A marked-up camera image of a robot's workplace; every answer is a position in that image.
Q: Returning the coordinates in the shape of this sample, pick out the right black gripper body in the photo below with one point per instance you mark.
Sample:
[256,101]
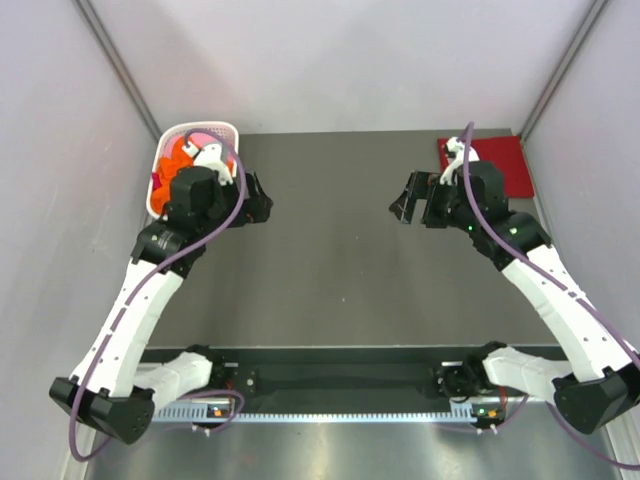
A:
[441,199]

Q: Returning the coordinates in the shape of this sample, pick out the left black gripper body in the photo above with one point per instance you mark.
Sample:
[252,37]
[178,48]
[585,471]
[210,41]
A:
[247,211]

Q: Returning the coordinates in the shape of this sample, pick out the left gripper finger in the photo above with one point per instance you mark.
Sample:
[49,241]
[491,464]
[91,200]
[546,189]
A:
[263,209]
[254,187]

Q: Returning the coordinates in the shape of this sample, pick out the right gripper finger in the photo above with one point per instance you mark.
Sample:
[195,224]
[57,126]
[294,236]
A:
[418,185]
[403,207]

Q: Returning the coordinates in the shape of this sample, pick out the orange t shirt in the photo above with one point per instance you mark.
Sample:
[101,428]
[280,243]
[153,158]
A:
[167,168]

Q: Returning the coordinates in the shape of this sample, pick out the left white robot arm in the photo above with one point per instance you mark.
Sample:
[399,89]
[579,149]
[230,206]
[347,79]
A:
[105,391]

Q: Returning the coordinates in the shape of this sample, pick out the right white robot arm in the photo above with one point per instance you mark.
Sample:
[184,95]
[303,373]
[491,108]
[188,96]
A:
[598,380]

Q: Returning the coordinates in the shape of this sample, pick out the white plastic laundry basket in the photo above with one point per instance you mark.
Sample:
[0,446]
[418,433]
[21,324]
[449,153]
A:
[223,130]

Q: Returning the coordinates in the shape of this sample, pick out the pink t shirt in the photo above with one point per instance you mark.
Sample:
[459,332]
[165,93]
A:
[205,150]

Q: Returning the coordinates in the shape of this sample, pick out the folded red t shirt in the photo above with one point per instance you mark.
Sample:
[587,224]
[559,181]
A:
[505,153]

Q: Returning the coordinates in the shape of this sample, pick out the dark red cloth in basket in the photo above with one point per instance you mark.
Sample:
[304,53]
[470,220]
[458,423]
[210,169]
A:
[155,181]

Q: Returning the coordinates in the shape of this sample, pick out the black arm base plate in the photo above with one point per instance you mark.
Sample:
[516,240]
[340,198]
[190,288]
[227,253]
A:
[345,380]

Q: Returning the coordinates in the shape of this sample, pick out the grey slotted cable duct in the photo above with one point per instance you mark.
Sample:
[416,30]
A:
[209,412]

